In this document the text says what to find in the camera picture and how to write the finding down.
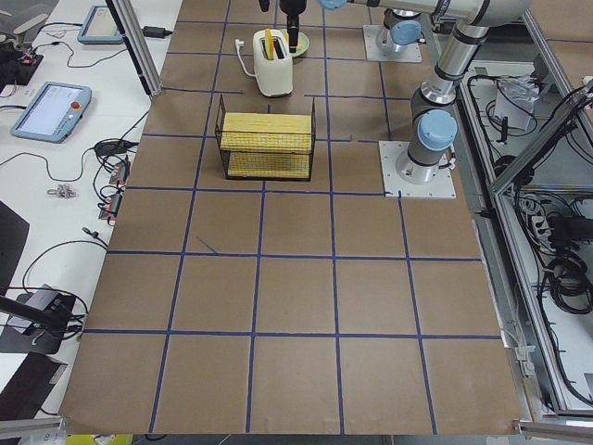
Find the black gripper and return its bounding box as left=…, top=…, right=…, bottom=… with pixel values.
left=259, top=0, right=307, bottom=53

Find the cream white toaster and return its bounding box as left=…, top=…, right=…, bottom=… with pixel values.
left=252, top=29, right=293, bottom=97

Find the yellow toast slice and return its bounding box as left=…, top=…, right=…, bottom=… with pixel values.
left=264, top=29, right=274, bottom=60

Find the green plate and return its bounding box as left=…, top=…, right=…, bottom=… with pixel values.
left=291, top=32, right=310, bottom=58

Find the yellow mat upper shelf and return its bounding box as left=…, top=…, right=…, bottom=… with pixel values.
left=216, top=112, right=315, bottom=153

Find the yellow mat shelf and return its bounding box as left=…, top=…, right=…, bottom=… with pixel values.
left=227, top=152, right=310, bottom=180
left=216, top=112, right=315, bottom=153

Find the black power adapter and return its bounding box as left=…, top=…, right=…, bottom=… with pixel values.
left=142, top=26, right=171, bottom=39

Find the yellow mat lower shelf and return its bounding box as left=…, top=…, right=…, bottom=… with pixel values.
left=227, top=152, right=310, bottom=180

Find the blue teach pendant far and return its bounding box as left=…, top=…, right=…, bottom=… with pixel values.
left=77, top=5, right=123, bottom=45

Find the blue teach pendant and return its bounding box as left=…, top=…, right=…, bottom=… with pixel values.
left=10, top=82, right=93, bottom=144
left=77, top=5, right=123, bottom=45

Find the black usb hub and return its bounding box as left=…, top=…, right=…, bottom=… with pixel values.
left=94, top=140, right=136, bottom=157

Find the orange black circuit box upper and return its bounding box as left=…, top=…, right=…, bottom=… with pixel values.
left=109, top=160, right=130, bottom=185

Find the orange black circuit box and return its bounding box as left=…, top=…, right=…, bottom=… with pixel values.
left=109, top=160, right=130, bottom=185
left=98, top=193, right=122, bottom=221

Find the blue teach pendant near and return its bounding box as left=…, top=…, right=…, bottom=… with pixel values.
left=10, top=82, right=93, bottom=144

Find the crumpled white paper box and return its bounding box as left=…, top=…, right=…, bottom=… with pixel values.
left=494, top=75, right=539, bottom=131

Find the orange black circuit box lower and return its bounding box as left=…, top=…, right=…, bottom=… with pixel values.
left=98, top=193, right=122, bottom=221

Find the small metal clamp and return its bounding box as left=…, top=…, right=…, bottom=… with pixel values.
left=46, top=184, right=78, bottom=199

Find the black monitor corner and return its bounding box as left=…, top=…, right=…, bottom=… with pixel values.
left=0, top=202, right=30, bottom=296

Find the black laptop corner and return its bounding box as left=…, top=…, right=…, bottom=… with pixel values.
left=1, top=352, right=67, bottom=421

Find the white toaster power cord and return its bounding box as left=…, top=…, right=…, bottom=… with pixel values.
left=233, top=38, right=258, bottom=78

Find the black wire basket rack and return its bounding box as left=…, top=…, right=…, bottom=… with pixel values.
left=215, top=99, right=316, bottom=182

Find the aluminium frame post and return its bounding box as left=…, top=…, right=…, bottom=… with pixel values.
left=106, top=0, right=162, bottom=97

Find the black cable bundle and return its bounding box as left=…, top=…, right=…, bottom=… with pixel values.
left=532, top=252, right=593, bottom=316

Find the black camera stand base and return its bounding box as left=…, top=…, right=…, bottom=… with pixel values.
left=1, top=290, right=75, bottom=354

